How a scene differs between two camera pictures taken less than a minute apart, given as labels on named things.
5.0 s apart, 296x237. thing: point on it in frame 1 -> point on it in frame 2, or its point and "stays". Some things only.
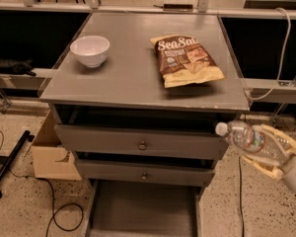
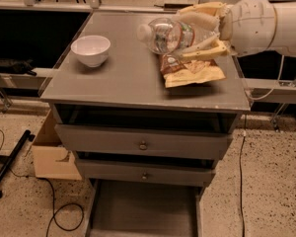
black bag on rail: x=14 y=68 stays
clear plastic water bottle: x=256 y=138 -> x=165 y=36
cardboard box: x=50 y=158 stays
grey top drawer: x=144 y=140 stays
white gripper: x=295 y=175 -> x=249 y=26
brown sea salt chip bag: x=184 y=60 stays
